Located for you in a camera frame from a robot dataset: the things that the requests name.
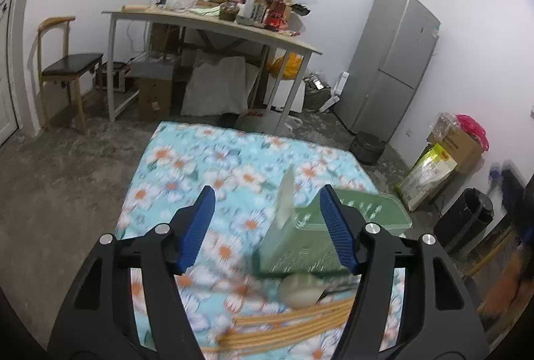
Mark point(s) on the wooden chair with black seat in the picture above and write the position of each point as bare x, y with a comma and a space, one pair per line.
71, 65

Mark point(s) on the white knife holder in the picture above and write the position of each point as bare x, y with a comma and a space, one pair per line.
251, 9

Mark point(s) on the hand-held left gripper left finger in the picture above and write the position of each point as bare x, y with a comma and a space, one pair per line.
196, 230

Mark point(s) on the white cabinet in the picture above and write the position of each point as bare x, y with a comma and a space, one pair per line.
283, 95

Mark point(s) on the green perforated utensil holder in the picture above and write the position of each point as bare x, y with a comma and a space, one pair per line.
300, 243

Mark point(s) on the grey refrigerator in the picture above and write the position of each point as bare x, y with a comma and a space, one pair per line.
392, 67

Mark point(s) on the set of bamboo chopsticks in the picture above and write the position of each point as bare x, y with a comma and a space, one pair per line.
292, 324

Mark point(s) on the white rice paddle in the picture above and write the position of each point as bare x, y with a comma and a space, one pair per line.
285, 197

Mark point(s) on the white panel door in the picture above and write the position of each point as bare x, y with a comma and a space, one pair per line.
6, 93

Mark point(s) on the yellow green bag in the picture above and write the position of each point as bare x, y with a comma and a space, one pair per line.
425, 178

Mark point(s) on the wooden rolling pin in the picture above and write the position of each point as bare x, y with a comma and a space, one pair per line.
132, 7

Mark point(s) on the clear plastic bag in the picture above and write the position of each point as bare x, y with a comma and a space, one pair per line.
445, 122

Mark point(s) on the black pot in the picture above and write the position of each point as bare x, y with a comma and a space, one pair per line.
367, 147

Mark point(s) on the black toaster oven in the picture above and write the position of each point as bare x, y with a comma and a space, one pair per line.
116, 77

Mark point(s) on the glass jar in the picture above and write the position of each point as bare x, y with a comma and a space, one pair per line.
228, 10

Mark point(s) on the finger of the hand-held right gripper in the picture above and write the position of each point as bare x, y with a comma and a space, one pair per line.
498, 173

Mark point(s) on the yellow plastic bag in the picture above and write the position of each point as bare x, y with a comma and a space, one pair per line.
288, 65

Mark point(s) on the cooking oil bottle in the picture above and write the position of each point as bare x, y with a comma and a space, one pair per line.
278, 15

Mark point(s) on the person's right hand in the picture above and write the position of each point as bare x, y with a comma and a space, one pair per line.
507, 289

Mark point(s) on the grey framed wooden table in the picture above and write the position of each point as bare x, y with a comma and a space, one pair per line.
200, 21

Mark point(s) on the blue floral blanket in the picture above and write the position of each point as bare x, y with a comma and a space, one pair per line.
187, 164

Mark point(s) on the black bin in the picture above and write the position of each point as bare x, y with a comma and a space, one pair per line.
463, 220

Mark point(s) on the large cardboard box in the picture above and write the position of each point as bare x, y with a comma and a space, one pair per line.
459, 151

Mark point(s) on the flat grey box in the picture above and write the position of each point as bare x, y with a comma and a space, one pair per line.
152, 70

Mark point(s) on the pink plastic bag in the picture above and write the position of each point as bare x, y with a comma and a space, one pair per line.
473, 128

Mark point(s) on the dark green bag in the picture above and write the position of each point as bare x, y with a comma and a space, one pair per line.
317, 95

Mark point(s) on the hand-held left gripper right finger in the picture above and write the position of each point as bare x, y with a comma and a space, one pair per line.
338, 234

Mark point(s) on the white sack with red print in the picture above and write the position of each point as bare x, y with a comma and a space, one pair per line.
260, 120

